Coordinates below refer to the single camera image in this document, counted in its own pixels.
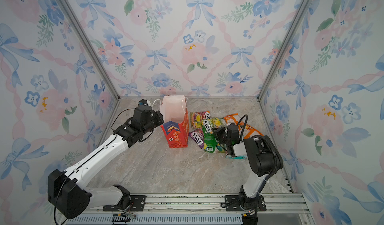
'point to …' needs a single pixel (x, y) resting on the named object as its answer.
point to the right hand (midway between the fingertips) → (211, 127)
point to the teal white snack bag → (238, 157)
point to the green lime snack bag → (210, 142)
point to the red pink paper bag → (175, 123)
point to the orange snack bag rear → (234, 118)
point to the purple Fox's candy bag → (198, 135)
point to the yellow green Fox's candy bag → (208, 124)
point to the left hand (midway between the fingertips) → (164, 113)
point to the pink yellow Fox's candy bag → (197, 117)
